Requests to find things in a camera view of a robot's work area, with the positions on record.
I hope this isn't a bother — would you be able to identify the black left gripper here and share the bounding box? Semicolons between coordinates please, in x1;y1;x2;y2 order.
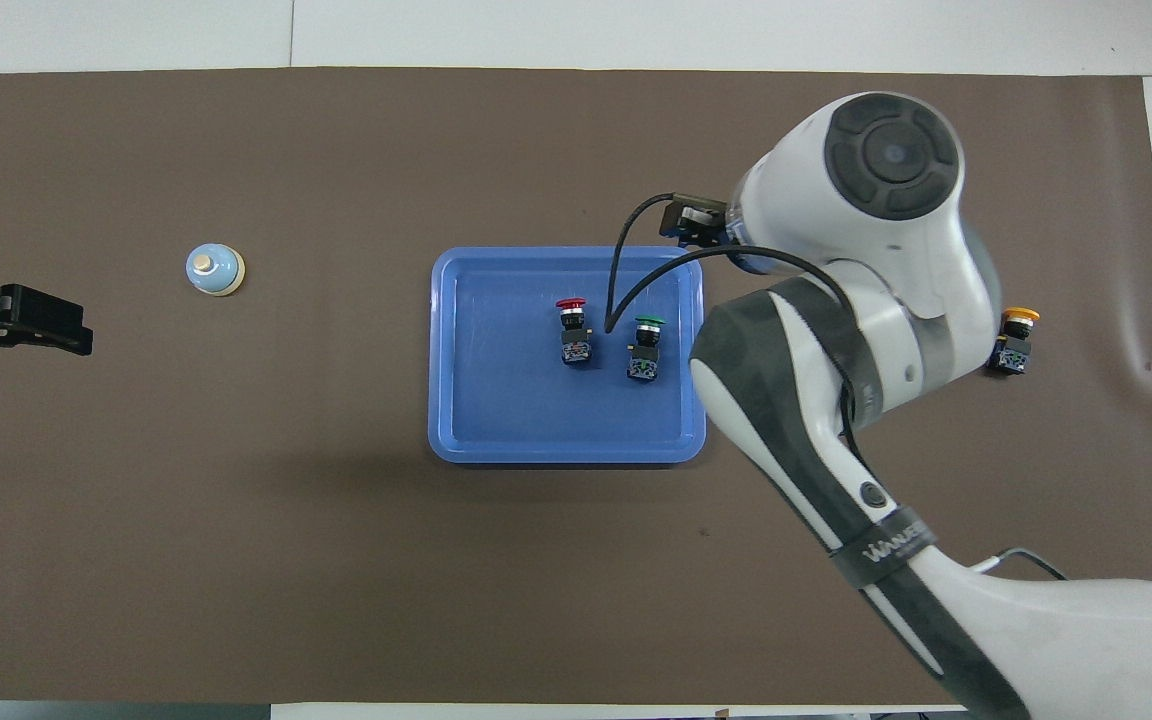
0;265;95;364

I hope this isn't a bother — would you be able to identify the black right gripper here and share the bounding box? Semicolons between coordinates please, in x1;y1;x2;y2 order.
661;195;737;249

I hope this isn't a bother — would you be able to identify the green push button switch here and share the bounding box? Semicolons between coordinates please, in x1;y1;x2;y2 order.
626;316;667;383

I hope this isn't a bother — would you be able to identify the red push button switch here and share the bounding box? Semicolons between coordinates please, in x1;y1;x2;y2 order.
555;298;594;367

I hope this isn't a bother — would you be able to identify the yellow push button switch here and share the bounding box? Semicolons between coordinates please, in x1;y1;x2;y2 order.
988;308;1041;376

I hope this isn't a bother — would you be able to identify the blue plastic tray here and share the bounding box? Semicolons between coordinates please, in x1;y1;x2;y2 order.
427;246;707;466

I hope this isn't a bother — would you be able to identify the brown table mat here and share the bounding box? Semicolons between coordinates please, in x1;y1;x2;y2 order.
0;67;1152;706

